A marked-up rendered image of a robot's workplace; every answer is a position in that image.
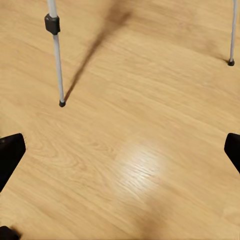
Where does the camera tripod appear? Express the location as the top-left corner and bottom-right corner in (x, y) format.
(44, 0), (238, 108)

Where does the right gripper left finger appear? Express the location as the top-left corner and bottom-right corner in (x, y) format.
(0, 133), (26, 193)

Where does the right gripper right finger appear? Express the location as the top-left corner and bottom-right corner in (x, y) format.
(224, 133), (240, 173)

